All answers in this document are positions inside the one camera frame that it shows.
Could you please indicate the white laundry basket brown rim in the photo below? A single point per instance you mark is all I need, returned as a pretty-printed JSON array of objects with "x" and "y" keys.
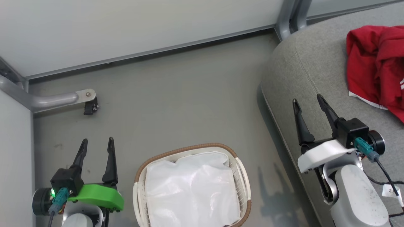
[{"x": 140, "y": 201}]

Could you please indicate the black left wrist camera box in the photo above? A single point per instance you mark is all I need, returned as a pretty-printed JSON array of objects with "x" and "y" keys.
[{"x": 66, "y": 179}]

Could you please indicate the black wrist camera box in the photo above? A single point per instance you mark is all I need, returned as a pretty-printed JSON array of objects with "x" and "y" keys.
[
  {"x": 66, "y": 179},
  {"x": 352, "y": 130}
]

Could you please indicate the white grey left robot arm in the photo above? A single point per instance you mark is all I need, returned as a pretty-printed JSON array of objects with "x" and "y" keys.
[{"x": 79, "y": 219}]

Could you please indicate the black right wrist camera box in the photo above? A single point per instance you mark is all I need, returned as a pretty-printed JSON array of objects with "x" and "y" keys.
[{"x": 352, "y": 130}]

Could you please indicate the red shirt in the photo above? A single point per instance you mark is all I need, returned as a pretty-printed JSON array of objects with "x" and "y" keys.
[{"x": 375, "y": 66}]

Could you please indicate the grey metal partition rail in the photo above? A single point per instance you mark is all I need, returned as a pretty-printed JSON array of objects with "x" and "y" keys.
[{"x": 150, "y": 52}]

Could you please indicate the grey fabric sofa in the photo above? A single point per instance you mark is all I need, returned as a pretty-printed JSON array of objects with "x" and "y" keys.
[{"x": 303, "y": 72}]

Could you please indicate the black caster wheel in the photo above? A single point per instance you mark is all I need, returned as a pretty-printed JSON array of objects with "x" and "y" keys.
[{"x": 91, "y": 107}]

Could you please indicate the grey metal partition leg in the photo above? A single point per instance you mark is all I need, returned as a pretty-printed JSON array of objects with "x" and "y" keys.
[{"x": 47, "y": 101}]

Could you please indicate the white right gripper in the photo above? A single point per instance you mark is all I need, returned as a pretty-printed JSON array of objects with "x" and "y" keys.
[{"x": 322, "y": 154}]

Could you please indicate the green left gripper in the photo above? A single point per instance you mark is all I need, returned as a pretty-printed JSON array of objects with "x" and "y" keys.
[{"x": 98, "y": 195}]

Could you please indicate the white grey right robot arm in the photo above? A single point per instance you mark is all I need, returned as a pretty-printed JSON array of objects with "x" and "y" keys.
[{"x": 356, "y": 195}]

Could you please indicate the white basket liner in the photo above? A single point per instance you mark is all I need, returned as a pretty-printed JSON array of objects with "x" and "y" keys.
[{"x": 192, "y": 189}]

